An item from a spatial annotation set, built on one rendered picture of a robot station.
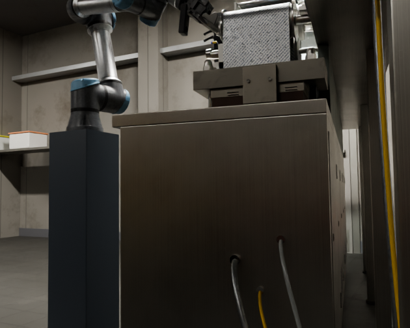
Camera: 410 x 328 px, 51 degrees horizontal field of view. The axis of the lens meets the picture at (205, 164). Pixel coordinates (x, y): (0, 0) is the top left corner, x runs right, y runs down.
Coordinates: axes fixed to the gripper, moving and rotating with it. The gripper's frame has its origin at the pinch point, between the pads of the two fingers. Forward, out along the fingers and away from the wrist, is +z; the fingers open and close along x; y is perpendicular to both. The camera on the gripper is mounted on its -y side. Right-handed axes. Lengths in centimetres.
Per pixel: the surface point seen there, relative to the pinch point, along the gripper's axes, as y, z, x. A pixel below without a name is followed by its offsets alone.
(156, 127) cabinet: -37, 19, -34
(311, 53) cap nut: 7.8, 41.0, -26.0
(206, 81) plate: -17.1, 20.4, -28.1
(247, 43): 1.8, 16.2, -8.4
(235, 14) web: 7.7, 5.5, -7.6
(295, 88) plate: -3, 44, -27
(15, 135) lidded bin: -233, -308, 319
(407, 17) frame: 8, 64, -85
